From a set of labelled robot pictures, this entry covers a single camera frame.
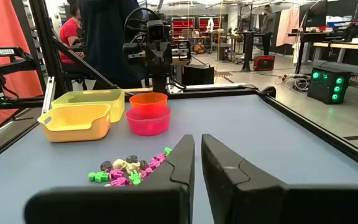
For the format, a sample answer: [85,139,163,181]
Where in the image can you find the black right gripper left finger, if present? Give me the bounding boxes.
[23,134,196,224]

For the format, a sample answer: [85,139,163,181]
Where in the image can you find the pale pink hanging cloth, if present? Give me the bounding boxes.
[275,6,301,48]

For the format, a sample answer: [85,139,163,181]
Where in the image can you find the person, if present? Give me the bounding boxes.
[260,4,277,57]
[59,4,88,65]
[79,0,147,90]

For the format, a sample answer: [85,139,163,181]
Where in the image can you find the black standing desk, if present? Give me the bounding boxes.
[236,29,265,73]

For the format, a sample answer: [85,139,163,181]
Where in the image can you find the white floor cables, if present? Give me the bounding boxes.
[273,73,310,93]

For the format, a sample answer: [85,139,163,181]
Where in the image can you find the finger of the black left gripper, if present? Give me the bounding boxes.
[160,44,173,78]
[147,44,161,78]

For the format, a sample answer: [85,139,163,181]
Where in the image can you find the orange plastic bowl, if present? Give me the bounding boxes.
[129,92,168,110]

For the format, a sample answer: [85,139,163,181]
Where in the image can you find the translucent yellow plastic bin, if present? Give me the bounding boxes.
[50,88,126,124]

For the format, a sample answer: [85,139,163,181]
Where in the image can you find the black monitor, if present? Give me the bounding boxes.
[298,0,328,29]

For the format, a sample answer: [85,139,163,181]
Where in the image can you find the wooden-topped desk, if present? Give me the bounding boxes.
[312,37,358,78]

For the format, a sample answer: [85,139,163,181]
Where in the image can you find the red equipment case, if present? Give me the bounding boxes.
[252,55,276,72]

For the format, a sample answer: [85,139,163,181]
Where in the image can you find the black camera gantry frame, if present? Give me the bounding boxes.
[0,0,127,110]

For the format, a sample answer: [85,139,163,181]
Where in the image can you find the red storage shelves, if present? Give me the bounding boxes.
[172,17,220,38]

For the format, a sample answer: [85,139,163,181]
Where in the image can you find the black box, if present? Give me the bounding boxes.
[181,63,215,86]

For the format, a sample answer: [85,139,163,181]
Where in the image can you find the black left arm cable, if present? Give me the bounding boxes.
[122,6,168,45]

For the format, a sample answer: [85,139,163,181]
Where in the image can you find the orange-yellow plastic bin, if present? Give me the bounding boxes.
[37,103,112,144]

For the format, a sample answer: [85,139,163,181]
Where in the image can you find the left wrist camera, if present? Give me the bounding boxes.
[145,19,171,43]

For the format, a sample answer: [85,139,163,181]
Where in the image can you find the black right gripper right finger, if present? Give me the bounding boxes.
[201,133,358,224]

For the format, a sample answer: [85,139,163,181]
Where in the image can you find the aluminium rail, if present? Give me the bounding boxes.
[41,76,56,115]
[168,82,249,95]

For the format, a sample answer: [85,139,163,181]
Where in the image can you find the large beige skull toy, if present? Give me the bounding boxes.
[124,162,141,174]

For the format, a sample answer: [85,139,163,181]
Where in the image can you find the black computer tower green lights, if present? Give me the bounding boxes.
[306,68,351,106]

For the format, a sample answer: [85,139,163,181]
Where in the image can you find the pink plastic bowl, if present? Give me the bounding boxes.
[125,105,172,137]

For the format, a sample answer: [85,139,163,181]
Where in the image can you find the small cream skull toy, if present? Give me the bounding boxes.
[112,159,127,170]

